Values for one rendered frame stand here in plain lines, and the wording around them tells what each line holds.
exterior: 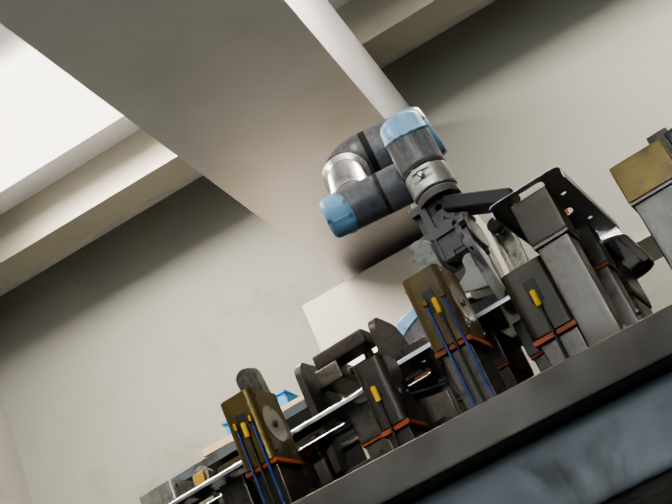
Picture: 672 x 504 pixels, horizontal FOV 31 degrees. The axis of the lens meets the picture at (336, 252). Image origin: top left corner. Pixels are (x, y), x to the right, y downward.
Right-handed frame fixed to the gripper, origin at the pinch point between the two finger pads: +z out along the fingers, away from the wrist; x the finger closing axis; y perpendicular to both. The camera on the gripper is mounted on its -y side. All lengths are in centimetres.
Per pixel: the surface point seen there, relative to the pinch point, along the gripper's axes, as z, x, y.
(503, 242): -15.7, -20.7, 0.4
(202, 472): -8, -18, 69
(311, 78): -147, -139, 51
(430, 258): -5.9, 12.9, 4.6
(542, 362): 11.2, -3.4, 0.7
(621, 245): 2.9, -0.8, -18.4
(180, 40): -147, -86, 65
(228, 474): 2, 1, 55
